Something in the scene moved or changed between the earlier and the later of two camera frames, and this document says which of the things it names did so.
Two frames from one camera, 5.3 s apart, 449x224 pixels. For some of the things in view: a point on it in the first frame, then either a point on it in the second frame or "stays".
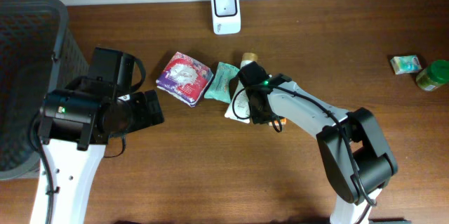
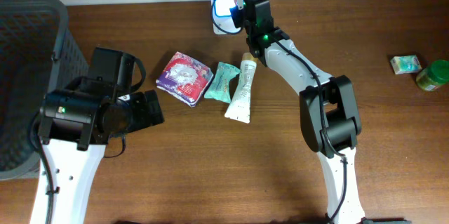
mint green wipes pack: (220, 88) stays
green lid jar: (436, 74) stays
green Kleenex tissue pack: (405, 64) stays
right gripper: (250, 75) -> (237, 17)
